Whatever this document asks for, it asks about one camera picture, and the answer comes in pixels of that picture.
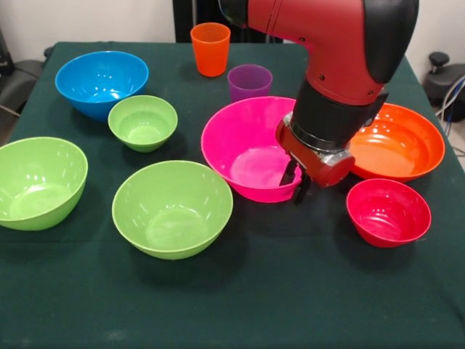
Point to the black equipment base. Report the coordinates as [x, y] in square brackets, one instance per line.
[441, 81]

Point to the pink plastic bowl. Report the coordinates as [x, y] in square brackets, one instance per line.
[236, 145]

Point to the large green plastic bowl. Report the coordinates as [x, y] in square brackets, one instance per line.
[170, 211]
[36, 181]

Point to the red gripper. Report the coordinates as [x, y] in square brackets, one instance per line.
[312, 165]

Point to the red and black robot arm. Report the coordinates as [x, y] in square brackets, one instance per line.
[327, 36]

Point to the dark green tablecloth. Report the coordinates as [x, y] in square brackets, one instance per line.
[254, 291]

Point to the small red plastic bowl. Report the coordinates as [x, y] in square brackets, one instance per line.
[388, 214]

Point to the orange plastic bowl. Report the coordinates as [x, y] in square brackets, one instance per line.
[399, 152]

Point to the purple plastic cup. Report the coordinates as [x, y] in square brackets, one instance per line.
[250, 85]

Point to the black office chair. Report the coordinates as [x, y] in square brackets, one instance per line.
[22, 80]

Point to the small green plastic bowl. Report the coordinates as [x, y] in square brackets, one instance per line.
[141, 127]

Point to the orange plastic cup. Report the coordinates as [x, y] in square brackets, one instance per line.
[210, 51]

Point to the blue plastic bowl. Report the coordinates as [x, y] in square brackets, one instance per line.
[101, 80]

